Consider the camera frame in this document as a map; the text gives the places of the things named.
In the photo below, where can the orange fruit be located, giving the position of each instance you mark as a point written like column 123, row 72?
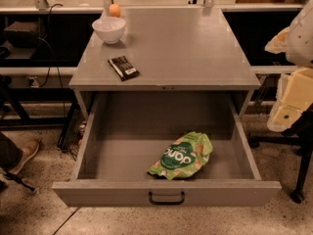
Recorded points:
column 114, row 10

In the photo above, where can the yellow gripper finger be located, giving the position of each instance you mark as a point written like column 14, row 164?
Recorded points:
column 294, row 96
column 278, row 44

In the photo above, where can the green rice chip bag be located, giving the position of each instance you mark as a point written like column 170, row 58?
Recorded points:
column 184, row 157

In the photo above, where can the dark box on shelf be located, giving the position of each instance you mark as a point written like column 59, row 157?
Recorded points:
column 22, row 34

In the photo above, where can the black drawer handle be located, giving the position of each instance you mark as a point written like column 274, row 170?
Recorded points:
column 167, row 200

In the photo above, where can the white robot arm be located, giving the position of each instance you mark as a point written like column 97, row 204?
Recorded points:
column 300, row 38

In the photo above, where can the grey open drawer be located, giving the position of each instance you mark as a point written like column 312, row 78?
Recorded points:
column 144, row 149

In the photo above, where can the white bowl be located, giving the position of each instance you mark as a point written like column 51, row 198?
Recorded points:
column 109, row 29

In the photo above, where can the black chair base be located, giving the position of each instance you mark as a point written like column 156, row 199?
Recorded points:
column 295, row 147

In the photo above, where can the tan shoe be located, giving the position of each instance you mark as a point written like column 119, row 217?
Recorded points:
column 29, row 150

